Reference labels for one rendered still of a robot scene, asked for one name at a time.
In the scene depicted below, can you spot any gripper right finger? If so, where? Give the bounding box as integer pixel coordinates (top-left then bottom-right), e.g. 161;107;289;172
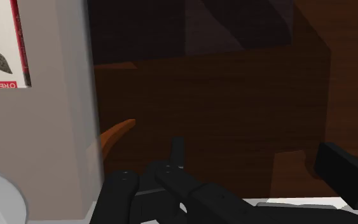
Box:
313;141;358;218

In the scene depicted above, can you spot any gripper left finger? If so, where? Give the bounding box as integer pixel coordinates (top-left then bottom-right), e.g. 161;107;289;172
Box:
89;136;279;224

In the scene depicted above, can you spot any orange curved wooden piece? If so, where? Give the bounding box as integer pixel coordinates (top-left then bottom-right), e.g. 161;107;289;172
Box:
100;118;137;160

